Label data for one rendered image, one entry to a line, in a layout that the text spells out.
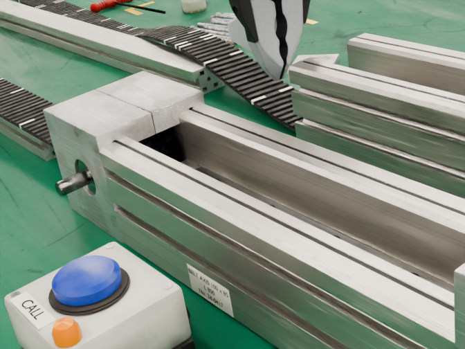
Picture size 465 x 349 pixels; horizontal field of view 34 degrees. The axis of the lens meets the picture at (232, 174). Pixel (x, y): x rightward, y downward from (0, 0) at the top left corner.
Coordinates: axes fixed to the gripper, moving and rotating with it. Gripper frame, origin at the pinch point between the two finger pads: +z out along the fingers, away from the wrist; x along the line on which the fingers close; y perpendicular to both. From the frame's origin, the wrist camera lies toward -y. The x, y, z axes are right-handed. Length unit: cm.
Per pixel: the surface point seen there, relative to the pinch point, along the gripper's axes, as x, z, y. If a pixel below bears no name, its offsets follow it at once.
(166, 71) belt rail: 1.6, 3.6, 19.4
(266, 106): 0.8, 4.2, 2.3
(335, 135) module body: 4.2, 2.5, -11.2
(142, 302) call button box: 29.7, -0.2, -21.9
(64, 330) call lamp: 34.5, -1.1, -22.0
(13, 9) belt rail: 0, 2, 67
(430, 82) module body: -2.9, -0.8, -15.6
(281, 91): -2.4, 4.0, 3.6
